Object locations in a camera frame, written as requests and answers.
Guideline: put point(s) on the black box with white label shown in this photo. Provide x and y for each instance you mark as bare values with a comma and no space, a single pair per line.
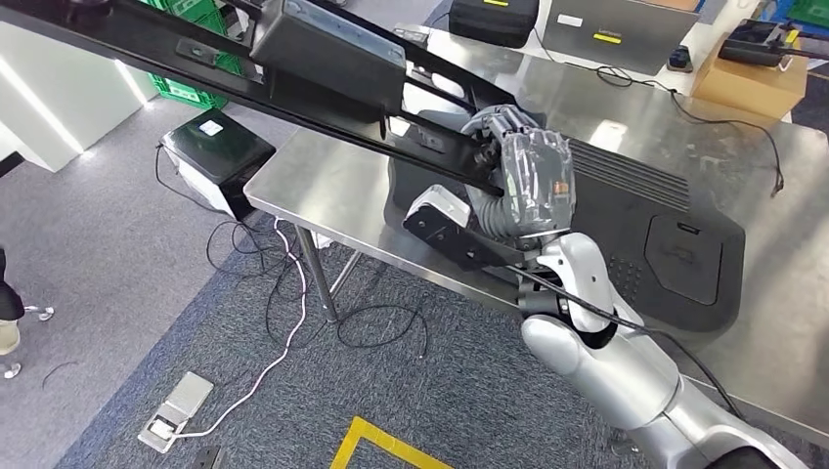
217,149

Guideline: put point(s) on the grey hard case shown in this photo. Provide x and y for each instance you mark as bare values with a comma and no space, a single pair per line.
615,35

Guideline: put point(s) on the silver floor socket box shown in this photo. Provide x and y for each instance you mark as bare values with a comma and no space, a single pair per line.
175,411

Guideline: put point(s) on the long black plastic plate holder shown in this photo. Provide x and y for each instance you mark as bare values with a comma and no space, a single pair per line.
324,58

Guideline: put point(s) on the white cabinet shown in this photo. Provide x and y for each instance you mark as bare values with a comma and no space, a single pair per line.
65,90

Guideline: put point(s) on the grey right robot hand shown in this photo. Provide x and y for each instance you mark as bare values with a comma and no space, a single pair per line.
537,181

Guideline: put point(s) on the green plastic crate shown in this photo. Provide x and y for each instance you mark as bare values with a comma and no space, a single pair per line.
188,90

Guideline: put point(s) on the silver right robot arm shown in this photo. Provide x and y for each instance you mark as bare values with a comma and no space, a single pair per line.
615,375

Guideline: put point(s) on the black tool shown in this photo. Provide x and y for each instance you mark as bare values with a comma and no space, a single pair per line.
751,48

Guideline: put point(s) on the person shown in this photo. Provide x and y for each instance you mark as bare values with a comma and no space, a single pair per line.
10,291

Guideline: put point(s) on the large black plastic panel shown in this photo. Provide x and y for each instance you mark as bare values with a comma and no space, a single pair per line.
647,220

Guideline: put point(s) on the black carry case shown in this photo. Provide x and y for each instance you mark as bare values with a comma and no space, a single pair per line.
492,22

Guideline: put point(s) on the brown cardboard box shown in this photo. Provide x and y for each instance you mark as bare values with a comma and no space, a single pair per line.
745,87

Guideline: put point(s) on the small black device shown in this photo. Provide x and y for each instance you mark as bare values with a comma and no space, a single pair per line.
680,59

